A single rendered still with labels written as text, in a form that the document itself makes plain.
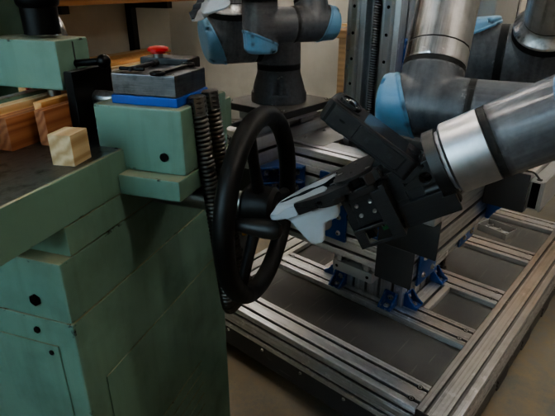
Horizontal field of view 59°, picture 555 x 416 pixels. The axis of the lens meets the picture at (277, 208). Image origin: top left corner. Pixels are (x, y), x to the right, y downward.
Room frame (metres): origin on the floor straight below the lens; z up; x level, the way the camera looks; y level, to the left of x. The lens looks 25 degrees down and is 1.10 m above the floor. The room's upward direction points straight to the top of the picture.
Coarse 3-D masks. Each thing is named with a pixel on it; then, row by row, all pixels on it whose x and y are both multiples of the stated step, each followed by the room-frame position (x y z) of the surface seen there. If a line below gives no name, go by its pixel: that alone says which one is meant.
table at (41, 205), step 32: (0, 160) 0.59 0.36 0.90; (32, 160) 0.59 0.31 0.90; (96, 160) 0.59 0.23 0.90; (0, 192) 0.49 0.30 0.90; (32, 192) 0.49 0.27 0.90; (64, 192) 0.53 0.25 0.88; (96, 192) 0.58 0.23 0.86; (128, 192) 0.62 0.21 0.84; (160, 192) 0.60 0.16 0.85; (0, 224) 0.44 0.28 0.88; (32, 224) 0.48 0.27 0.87; (64, 224) 0.52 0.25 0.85; (0, 256) 0.43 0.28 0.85
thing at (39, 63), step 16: (0, 48) 0.74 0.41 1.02; (16, 48) 0.74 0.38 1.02; (32, 48) 0.73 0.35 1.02; (48, 48) 0.72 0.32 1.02; (64, 48) 0.73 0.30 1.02; (80, 48) 0.76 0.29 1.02; (0, 64) 0.75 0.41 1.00; (16, 64) 0.74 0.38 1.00; (32, 64) 0.73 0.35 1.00; (48, 64) 0.72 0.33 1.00; (64, 64) 0.72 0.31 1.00; (0, 80) 0.75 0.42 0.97; (16, 80) 0.74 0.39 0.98; (32, 80) 0.73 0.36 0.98; (48, 80) 0.72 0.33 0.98
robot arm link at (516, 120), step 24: (504, 96) 0.47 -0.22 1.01; (528, 96) 0.44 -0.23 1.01; (552, 96) 0.43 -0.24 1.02; (480, 120) 0.45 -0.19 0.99; (504, 120) 0.44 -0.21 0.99; (528, 120) 0.43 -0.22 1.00; (552, 120) 0.42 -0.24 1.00; (504, 144) 0.43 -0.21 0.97; (528, 144) 0.42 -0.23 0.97; (552, 144) 0.42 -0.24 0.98; (504, 168) 0.43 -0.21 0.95; (528, 168) 0.43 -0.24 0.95
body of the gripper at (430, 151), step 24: (432, 144) 0.46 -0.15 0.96; (360, 168) 0.49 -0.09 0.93; (384, 168) 0.48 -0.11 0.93; (432, 168) 0.45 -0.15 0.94; (360, 192) 0.47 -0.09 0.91; (384, 192) 0.46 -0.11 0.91; (408, 192) 0.48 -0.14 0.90; (432, 192) 0.47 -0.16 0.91; (456, 192) 0.46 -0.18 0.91; (360, 216) 0.48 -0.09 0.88; (384, 216) 0.46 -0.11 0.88; (408, 216) 0.47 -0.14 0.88; (432, 216) 0.46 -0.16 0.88; (360, 240) 0.47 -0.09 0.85; (384, 240) 0.46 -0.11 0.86
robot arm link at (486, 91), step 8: (480, 80) 0.56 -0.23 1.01; (488, 80) 0.56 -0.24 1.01; (496, 80) 0.56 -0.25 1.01; (480, 88) 0.55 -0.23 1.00; (488, 88) 0.55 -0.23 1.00; (496, 88) 0.54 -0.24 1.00; (504, 88) 0.54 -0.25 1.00; (512, 88) 0.54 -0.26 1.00; (520, 88) 0.53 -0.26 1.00; (480, 96) 0.54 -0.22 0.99; (488, 96) 0.54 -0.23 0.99; (496, 96) 0.53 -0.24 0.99; (472, 104) 0.54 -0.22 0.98; (480, 104) 0.54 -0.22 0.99
